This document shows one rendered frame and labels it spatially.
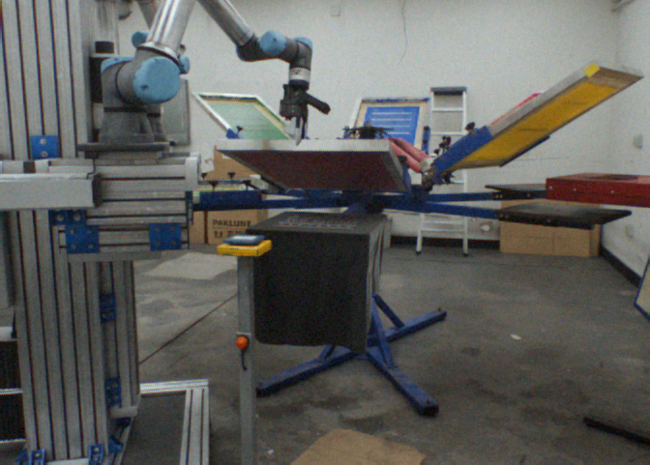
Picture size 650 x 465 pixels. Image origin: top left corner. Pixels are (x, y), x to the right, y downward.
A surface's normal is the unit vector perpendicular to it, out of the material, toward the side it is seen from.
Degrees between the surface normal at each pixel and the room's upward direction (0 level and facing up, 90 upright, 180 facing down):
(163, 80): 97
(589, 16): 90
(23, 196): 90
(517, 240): 75
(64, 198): 90
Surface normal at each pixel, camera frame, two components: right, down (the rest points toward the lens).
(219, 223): -0.22, 0.15
